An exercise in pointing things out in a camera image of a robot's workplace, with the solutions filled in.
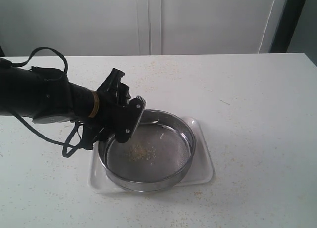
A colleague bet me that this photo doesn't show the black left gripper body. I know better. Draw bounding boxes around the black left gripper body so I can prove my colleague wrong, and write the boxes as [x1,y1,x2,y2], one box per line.
[95,84,131,139]

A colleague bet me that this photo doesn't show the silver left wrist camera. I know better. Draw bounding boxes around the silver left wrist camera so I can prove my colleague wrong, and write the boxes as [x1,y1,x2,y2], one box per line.
[32,109,77,124]

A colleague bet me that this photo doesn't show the yellow grain pile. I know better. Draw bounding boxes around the yellow grain pile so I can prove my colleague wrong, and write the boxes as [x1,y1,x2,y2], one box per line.
[125,143,157,162]

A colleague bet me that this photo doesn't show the round steel mesh sieve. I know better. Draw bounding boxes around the round steel mesh sieve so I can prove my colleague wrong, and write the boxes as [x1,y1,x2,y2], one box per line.
[98,110,196,192]

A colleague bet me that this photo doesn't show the white cabinet doors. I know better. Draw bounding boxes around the white cabinet doors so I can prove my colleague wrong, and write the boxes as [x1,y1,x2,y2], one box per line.
[0,0,286,56]

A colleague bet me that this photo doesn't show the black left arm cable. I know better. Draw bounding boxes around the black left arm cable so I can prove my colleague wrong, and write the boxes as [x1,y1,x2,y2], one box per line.
[9,47,95,158]

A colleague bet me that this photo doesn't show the white plastic tray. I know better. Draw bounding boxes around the white plastic tray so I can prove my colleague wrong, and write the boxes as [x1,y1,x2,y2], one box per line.
[88,116,215,195]

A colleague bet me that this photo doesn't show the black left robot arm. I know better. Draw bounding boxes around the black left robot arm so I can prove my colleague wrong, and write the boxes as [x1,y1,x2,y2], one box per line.
[0,58,131,129]

